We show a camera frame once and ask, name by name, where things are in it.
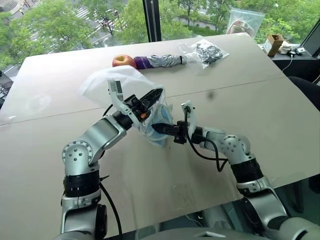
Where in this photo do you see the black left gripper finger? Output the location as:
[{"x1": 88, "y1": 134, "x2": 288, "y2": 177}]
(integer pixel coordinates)
[{"x1": 139, "y1": 87, "x2": 165, "y2": 112}]

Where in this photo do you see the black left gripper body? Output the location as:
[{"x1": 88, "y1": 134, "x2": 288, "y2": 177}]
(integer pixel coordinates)
[{"x1": 123, "y1": 94, "x2": 151, "y2": 122}]

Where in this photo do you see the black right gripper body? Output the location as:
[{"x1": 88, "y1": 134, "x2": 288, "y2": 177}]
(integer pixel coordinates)
[{"x1": 173, "y1": 120, "x2": 188, "y2": 145}]

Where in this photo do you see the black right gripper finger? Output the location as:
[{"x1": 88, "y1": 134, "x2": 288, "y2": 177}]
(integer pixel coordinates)
[
  {"x1": 151, "y1": 122, "x2": 177, "y2": 132},
  {"x1": 154, "y1": 127, "x2": 176, "y2": 137}
]

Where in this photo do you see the blue towel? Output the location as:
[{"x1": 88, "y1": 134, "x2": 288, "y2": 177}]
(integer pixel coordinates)
[{"x1": 145, "y1": 103, "x2": 174, "y2": 148}]

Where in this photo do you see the translucent white drawstring bag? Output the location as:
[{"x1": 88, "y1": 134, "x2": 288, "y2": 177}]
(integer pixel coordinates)
[{"x1": 76, "y1": 65, "x2": 174, "y2": 149}]

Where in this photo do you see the clear bag with black parts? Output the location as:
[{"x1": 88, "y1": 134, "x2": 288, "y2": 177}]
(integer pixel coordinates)
[{"x1": 177, "y1": 38, "x2": 230, "y2": 76}]

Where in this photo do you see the clear zip bag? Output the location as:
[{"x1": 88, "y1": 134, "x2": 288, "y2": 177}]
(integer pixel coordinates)
[{"x1": 226, "y1": 7, "x2": 266, "y2": 38}]

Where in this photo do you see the folded purple silver umbrella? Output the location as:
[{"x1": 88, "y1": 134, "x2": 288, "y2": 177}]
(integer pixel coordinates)
[{"x1": 132, "y1": 54, "x2": 188, "y2": 70}]

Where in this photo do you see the red apple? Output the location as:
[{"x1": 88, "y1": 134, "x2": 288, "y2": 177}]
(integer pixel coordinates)
[{"x1": 111, "y1": 55, "x2": 137, "y2": 69}]

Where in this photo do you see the small cardboard box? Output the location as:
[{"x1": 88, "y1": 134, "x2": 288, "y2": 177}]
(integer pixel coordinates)
[{"x1": 263, "y1": 33, "x2": 286, "y2": 57}]

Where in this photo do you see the black chair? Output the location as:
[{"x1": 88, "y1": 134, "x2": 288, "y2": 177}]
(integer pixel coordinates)
[{"x1": 287, "y1": 75, "x2": 320, "y2": 112}]

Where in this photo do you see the white cloth bundle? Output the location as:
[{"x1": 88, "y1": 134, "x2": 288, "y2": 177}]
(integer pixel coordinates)
[{"x1": 277, "y1": 41, "x2": 301, "y2": 55}]

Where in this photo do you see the small black device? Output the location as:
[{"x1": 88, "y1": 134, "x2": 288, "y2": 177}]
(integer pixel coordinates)
[{"x1": 287, "y1": 46, "x2": 306, "y2": 56}]

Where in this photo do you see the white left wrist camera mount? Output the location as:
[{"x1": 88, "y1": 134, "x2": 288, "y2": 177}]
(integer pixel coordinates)
[{"x1": 107, "y1": 79, "x2": 137, "y2": 119}]

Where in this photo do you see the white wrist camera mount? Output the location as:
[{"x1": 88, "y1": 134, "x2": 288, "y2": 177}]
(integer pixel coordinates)
[
  {"x1": 180, "y1": 100, "x2": 197, "y2": 136},
  {"x1": 107, "y1": 79, "x2": 137, "y2": 119}
]

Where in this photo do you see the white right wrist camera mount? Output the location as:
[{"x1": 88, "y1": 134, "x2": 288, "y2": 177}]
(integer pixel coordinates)
[{"x1": 180, "y1": 100, "x2": 197, "y2": 136}]

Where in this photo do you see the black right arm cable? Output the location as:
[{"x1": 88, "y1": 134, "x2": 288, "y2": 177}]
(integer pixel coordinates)
[{"x1": 183, "y1": 105, "x2": 229, "y2": 173}]

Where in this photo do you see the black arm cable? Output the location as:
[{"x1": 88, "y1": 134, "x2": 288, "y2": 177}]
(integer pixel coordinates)
[
  {"x1": 183, "y1": 105, "x2": 229, "y2": 173},
  {"x1": 98, "y1": 103, "x2": 124, "y2": 240}
]

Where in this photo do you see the black window frame post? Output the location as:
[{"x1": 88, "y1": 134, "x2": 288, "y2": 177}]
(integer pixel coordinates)
[{"x1": 142, "y1": 0, "x2": 164, "y2": 43}]

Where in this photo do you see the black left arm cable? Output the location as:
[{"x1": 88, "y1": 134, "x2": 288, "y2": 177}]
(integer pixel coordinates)
[{"x1": 98, "y1": 103, "x2": 124, "y2": 240}]

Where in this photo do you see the thin white cable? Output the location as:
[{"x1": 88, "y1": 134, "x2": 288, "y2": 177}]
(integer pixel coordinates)
[{"x1": 282, "y1": 52, "x2": 295, "y2": 73}]

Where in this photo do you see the dark clutter with cables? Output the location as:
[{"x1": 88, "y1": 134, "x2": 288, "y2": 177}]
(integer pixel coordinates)
[{"x1": 0, "y1": 69, "x2": 15, "y2": 108}]

